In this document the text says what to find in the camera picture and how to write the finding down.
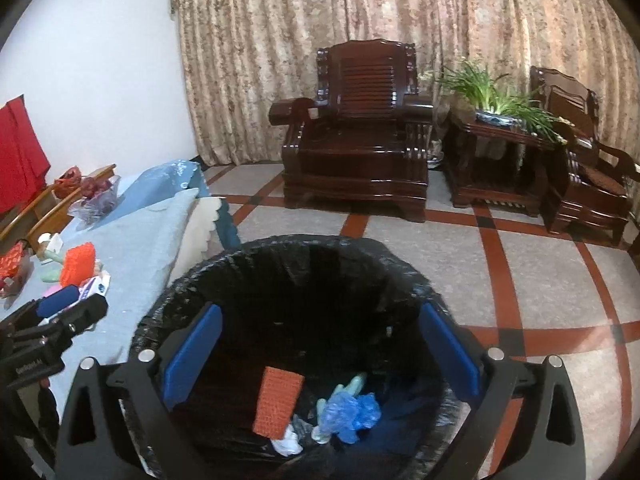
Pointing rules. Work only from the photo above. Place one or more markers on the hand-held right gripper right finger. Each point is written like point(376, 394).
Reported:
point(450, 355)

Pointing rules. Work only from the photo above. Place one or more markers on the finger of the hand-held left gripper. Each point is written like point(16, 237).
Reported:
point(82, 312)
point(60, 297)

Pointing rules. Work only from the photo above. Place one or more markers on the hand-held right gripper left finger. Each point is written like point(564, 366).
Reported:
point(192, 355)

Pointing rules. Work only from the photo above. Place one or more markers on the small pink item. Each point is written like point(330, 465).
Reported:
point(52, 292)

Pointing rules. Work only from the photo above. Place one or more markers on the white and blue packet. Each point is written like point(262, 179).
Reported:
point(95, 287)

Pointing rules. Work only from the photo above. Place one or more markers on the orange mesh scourer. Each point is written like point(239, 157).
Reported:
point(277, 400)
point(77, 262)

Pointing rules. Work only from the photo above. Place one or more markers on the white tissue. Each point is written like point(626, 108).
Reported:
point(287, 442)

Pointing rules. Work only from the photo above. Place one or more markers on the trash bin with black liner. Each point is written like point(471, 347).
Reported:
point(300, 270)

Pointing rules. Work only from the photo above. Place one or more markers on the red gift bag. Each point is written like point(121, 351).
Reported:
point(10, 265)

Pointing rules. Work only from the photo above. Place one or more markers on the light wooden cabinet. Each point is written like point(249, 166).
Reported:
point(50, 215)

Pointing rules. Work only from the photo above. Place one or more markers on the glass fruit bowl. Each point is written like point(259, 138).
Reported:
point(95, 207)

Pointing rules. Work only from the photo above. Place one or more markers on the red woven basket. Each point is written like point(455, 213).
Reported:
point(67, 185)

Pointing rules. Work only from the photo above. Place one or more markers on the red fruits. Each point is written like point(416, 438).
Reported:
point(92, 187)

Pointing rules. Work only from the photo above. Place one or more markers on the cream scalloped cloth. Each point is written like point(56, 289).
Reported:
point(200, 230)

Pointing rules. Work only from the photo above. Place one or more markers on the teal scalloped cloth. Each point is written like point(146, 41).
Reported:
point(227, 232)

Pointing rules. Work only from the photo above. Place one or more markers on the red cloth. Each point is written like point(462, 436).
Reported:
point(20, 160)

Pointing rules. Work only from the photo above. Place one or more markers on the blue plastic sheet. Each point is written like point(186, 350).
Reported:
point(160, 180)

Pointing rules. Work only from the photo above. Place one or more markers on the dark wooden side table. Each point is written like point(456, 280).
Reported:
point(500, 180)

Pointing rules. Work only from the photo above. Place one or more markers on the dark wooden armchair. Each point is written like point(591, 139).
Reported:
point(590, 195)
point(360, 145)

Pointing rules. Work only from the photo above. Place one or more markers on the potted green plant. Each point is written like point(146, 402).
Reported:
point(492, 97)

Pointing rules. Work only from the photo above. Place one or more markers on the beige patterned curtain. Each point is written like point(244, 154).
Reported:
point(300, 20)

